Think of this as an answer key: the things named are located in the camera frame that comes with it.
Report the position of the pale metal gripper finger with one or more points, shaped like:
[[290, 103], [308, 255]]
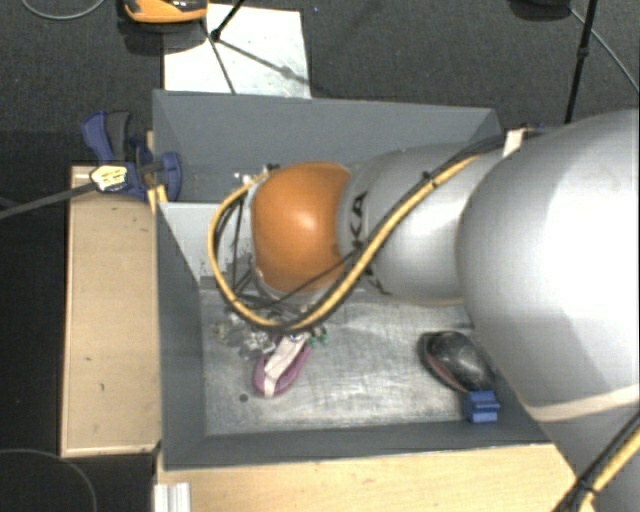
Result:
[[255, 346], [229, 331]]

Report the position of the purple and white oval thing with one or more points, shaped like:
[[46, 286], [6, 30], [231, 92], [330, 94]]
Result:
[[292, 367]]

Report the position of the grey metal bin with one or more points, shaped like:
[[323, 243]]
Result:
[[370, 370]]

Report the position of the pale wood board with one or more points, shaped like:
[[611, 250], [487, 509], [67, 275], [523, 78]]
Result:
[[110, 320]]

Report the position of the black computer mouse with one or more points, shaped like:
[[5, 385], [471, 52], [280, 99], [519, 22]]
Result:
[[455, 359]]

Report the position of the blue ribbed block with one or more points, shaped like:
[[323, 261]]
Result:
[[481, 406]]

